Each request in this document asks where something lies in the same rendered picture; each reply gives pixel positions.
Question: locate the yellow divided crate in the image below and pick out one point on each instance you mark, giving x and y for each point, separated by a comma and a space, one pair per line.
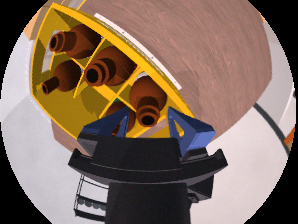
73, 111

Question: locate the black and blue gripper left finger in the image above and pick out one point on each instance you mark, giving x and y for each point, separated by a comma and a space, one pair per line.
107, 124

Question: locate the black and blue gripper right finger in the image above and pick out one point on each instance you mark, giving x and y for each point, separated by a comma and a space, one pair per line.
197, 134

